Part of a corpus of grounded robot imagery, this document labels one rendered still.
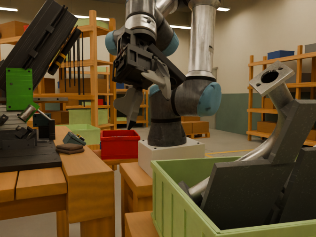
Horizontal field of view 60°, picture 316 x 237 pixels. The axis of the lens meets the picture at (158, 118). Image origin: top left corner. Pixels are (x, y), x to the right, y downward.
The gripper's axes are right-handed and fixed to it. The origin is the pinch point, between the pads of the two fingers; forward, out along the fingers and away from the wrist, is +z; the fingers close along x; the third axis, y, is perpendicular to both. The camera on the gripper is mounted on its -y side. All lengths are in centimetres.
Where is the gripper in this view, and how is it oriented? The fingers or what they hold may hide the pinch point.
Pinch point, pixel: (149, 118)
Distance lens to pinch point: 55.6
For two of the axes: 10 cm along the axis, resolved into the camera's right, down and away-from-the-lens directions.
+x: 5.6, -4.0, -7.3
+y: -8.3, -2.4, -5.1
